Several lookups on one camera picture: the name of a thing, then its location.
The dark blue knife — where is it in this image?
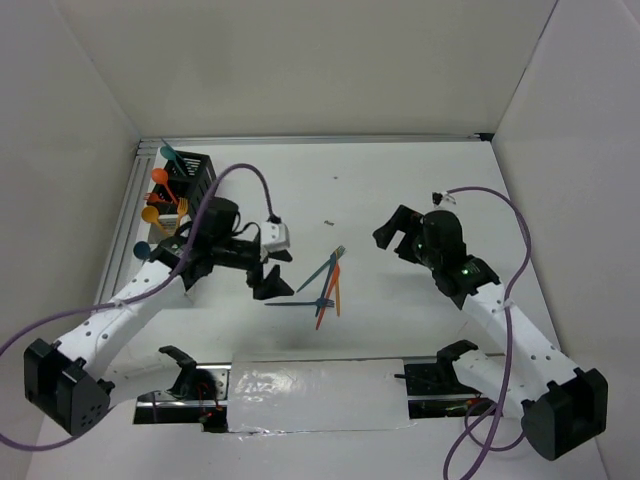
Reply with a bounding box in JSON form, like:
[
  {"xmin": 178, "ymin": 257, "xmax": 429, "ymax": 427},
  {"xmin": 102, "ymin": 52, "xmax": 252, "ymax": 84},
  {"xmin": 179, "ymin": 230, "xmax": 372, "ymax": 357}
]
[{"xmin": 315, "ymin": 250, "xmax": 337, "ymax": 318}]

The yellow fork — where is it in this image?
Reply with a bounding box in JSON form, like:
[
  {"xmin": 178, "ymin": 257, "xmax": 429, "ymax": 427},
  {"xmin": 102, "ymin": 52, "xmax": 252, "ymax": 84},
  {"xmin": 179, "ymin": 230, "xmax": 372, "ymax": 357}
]
[{"xmin": 177, "ymin": 198, "xmax": 189, "ymax": 224}]

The yellow spoon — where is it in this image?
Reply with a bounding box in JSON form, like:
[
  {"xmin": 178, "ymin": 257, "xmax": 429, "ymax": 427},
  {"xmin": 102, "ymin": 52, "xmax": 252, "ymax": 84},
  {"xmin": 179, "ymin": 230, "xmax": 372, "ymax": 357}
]
[{"xmin": 141, "ymin": 206, "xmax": 169, "ymax": 236}]

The teal spoon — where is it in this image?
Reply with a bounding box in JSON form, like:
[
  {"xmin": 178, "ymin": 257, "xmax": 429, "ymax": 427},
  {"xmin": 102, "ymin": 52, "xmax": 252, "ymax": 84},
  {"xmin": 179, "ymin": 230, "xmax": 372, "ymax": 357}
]
[{"xmin": 160, "ymin": 139, "xmax": 189, "ymax": 177}]

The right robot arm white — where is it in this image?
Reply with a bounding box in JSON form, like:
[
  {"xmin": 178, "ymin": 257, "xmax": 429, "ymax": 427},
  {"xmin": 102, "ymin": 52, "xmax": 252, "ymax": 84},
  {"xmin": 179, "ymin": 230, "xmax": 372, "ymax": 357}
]
[{"xmin": 373, "ymin": 205, "xmax": 608, "ymax": 460}]

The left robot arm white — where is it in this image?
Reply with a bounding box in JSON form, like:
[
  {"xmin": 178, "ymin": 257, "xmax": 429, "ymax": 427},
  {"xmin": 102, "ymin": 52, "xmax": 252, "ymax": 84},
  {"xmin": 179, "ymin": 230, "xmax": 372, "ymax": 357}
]
[{"xmin": 24, "ymin": 198, "xmax": 293, "ymax": 437}]

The dark blue fork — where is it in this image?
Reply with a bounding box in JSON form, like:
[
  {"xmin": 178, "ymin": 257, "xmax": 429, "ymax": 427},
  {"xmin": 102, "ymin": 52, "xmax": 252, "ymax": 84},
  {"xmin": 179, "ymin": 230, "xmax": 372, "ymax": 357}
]
[{"xmin": 266, "ymin": 297, "xmax": 335, "ymax": 309}]

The orange knife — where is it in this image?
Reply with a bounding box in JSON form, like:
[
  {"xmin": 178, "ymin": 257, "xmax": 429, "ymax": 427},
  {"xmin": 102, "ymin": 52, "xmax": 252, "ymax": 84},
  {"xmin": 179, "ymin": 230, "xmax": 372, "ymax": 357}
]
[{"xmin": 316, "ymin": 264, "xmax": 340, "ymax": 330}]

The yellow knife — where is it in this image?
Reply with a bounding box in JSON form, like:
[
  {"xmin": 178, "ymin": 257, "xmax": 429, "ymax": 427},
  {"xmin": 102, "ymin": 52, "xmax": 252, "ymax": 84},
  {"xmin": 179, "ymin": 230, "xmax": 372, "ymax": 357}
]
[{"xmin": 328, "ymin": 265, "xmax": 341, "ymax": 315}]

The teal fork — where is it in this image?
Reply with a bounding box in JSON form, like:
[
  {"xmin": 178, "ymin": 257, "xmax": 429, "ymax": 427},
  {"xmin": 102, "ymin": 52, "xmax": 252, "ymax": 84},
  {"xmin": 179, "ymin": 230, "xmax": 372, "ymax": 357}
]
[{"xmin": 296, "ymin": 245, "xmax": 346, "ymax": 293}]

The white utensil caddy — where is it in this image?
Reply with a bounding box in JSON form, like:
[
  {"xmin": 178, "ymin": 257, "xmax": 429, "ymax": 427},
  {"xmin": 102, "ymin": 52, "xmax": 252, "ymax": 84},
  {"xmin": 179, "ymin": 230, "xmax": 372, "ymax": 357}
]
[{"xmin": 142, "ymin": 214, "xmax": 178, "ymax": 245}]

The black utensil caddy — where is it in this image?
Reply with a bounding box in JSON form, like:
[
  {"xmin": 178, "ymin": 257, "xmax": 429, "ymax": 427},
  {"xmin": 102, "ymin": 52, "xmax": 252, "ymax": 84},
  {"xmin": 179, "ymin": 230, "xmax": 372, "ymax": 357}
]
[{"xmin": 160, "ymin": 151, "xmax": 217, "ymax": 218}]

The white foil panel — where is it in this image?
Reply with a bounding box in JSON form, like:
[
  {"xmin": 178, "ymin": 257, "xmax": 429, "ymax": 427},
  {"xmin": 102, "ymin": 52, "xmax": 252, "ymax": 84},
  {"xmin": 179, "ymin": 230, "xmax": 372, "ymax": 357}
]
[{"xmin": 227, "ymin": 359, "xmax": 411, "ymax": 434}]

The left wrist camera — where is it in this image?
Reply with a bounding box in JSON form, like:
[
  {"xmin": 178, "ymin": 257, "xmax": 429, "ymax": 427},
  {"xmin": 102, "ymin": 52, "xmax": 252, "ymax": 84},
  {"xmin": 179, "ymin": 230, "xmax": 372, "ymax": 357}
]
[{"xmin": 260, "ymin": 221, "xmax": 290, "ymax": 253}]

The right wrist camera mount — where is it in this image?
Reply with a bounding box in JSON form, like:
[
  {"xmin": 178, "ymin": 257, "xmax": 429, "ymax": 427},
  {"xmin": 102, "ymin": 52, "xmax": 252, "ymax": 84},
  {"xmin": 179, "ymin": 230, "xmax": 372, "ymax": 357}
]
[{"xmin": 432, "ymin": 191, "xmax": 457, "ymax": 208}]

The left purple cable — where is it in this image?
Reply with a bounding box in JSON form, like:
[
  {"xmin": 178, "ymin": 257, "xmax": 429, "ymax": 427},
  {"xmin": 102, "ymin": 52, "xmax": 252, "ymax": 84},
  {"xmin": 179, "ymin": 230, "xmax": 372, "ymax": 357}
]
[{"xmin": 0, "ymin": 162, "xmax": 274, "ymax": 449}]

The aluminium frame rail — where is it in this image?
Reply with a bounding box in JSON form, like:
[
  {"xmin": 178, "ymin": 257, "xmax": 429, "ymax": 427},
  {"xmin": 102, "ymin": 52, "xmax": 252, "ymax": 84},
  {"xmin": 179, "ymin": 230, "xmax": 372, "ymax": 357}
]
[{"xmin": 165, "ymin": 133, "xmax": 495, "ymax": 147}]

